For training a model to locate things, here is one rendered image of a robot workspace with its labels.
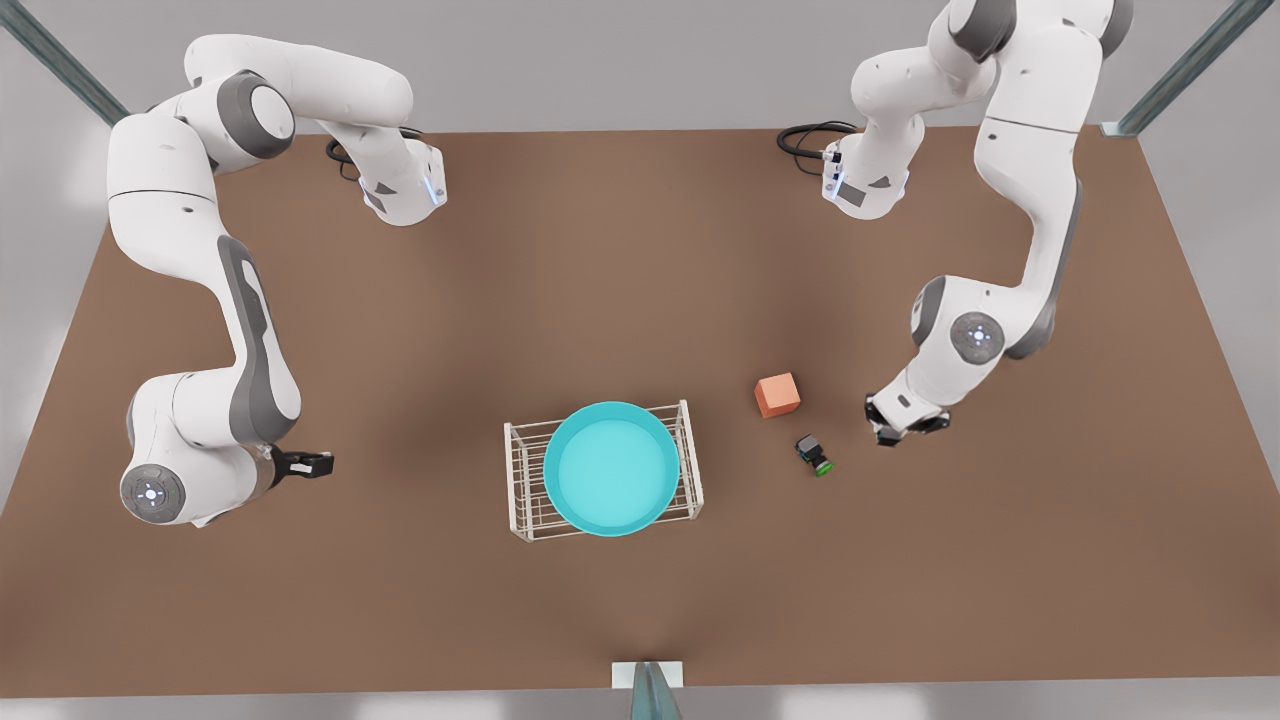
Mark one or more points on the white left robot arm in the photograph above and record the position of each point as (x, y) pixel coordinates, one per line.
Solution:
(1020, 150)

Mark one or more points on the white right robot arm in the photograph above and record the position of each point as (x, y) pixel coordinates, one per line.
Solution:
(170, 250)

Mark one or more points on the teal round plate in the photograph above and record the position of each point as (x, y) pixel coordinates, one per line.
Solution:
(612, 469)

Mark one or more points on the orange cube block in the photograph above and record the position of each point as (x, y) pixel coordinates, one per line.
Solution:
(777, 394)

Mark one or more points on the black green button switch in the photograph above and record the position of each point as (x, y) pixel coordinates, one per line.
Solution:
(814, 455)

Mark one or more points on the silver frame post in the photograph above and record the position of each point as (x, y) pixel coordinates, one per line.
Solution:
(650, 690)
(60, 60)
(1180, 65)

